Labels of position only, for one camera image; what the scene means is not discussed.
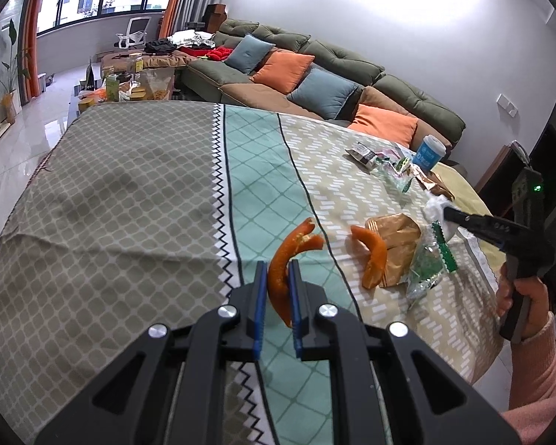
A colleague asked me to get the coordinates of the dark snack packet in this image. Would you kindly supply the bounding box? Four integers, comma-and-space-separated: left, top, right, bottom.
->
345, 143, 377, 170

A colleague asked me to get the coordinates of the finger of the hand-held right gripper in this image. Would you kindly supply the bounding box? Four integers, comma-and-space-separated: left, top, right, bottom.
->
444, 207, 533, 253

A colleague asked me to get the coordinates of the green clear wrapper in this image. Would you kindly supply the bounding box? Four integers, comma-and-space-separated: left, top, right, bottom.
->
405, 222, 459, 309

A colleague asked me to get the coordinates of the patterned tablecloth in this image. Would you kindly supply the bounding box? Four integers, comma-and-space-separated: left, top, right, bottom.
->
0, 101, 499, 445

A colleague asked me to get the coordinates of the orange cushion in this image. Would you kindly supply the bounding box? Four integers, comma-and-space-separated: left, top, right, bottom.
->
250, 49, 316, 95
347, 104, 420, 149

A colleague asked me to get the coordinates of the small green wrapper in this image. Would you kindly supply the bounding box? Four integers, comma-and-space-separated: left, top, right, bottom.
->
382, 158, 418, 193

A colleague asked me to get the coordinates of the black clothing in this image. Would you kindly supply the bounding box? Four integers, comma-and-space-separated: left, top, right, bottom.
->
145, 38, 177, 54

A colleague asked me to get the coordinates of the white standing air conditioner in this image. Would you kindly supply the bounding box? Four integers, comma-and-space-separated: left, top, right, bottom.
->
0, 0, 29, 79

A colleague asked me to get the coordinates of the person's right hand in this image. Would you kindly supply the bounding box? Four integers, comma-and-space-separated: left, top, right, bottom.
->
495, 262, 552, 340

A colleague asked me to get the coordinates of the tall green potted plant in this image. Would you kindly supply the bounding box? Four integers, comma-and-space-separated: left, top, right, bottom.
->
0, 19, 31, 123

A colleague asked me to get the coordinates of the blue cushion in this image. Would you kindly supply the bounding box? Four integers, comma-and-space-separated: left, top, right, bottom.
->
287, 69, 360, 120
224, 34, 276, 75

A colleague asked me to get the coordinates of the gold snack packet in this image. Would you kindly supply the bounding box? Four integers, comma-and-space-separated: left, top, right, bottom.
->
414, 169, 456, 201

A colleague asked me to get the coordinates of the green brown sofa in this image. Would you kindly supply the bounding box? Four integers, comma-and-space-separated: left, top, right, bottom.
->
101, 19, 466, 168

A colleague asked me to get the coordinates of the white office chair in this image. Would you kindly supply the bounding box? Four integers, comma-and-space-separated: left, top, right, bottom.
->
116, 16, 153, 50

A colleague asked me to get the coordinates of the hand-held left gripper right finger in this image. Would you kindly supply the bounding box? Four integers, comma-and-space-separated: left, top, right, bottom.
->
288, 258, 522, 445

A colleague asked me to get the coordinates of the person's right forearm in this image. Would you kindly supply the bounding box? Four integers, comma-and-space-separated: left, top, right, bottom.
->
500, 313, 556, 445

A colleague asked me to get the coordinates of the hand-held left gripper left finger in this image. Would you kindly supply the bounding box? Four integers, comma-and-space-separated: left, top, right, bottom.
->
34, 260, 267, 445

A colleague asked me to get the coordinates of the green wrapper strip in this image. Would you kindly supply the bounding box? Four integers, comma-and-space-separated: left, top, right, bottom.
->
431, 221, 459, 273

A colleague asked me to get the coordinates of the blue lidded cup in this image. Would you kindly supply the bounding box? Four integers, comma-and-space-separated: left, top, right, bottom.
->
412, 134, 447, 171

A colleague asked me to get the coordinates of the orange peel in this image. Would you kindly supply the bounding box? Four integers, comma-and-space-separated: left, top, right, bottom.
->
267, 217, 326, 329
350, 225, 390, 289

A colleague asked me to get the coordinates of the gold wrapper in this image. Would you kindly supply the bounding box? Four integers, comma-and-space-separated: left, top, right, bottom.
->
366, 213, 422, 288

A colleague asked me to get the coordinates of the white tissue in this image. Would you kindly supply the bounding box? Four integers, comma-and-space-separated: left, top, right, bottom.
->
423, 195, 466, 244

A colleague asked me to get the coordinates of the cluttered coffee table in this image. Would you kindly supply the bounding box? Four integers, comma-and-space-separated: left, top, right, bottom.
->
76, 51, 177, 103

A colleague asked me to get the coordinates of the brown wooden box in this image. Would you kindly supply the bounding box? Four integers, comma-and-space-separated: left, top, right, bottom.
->
205, 4, 229, 29

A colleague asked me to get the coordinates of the red clothing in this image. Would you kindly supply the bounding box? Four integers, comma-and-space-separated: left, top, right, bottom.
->
199, 45, 235, 62

